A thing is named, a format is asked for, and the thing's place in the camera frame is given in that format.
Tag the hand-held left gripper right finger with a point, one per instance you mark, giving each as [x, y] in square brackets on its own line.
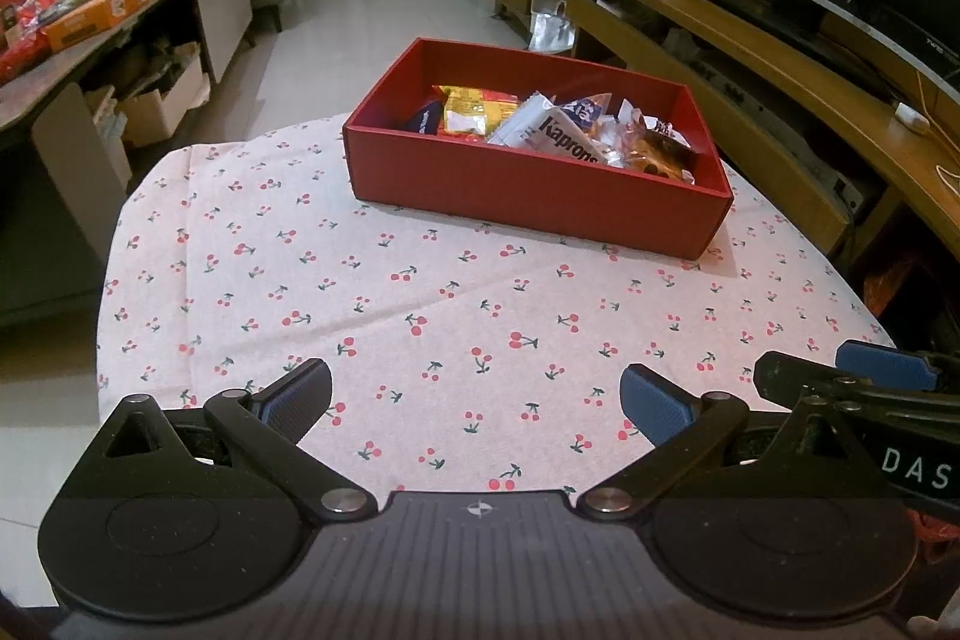
[656, 411]

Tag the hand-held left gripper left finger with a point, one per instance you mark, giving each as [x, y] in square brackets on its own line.
[300, 396]

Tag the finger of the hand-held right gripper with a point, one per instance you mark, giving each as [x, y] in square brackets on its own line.
[810, 381]
[885, 364]

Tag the red cardboard box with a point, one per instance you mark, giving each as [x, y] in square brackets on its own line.
[525, 197]

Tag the brown pastry clear packet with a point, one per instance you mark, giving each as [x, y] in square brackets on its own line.
[664, 160]

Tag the clear crinkled snack wrapper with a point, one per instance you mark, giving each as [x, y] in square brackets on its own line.
[622, 134]

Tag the white red dates packet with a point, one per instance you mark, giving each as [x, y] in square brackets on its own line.
[669, 132]

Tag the white black lettered snack packet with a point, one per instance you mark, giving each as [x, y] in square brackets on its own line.
[555, 134]

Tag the navy blue snack packet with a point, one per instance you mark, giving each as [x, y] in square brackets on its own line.
[424, 119]

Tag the blue white snack packet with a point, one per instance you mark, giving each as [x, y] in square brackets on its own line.
[585, 111]

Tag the red yellow snack packet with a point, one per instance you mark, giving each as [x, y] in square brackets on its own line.
[476, 115]

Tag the orange plastic bag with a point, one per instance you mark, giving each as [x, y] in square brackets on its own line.
[892, 287]

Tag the cherry print tablecloth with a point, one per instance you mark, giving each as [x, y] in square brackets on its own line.
[375, 295]

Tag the white power adapter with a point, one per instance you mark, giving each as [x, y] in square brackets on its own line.
[911, 117]

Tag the white cardboard box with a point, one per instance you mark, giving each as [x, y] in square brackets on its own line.
[161, 111]

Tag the wooden television stand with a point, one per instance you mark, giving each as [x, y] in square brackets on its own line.
[750, 33]

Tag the white cabinet panel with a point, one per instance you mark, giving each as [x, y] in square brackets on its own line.
[225, 10]

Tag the silver foil bag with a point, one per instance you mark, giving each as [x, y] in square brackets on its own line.
[551, 29]

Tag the dark side table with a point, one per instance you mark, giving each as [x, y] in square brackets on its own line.
[30, 100]

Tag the orange flat box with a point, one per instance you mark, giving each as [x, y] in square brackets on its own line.
[90, 18]

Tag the red plastic bag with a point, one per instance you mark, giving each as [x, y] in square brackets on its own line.
[22, 3]

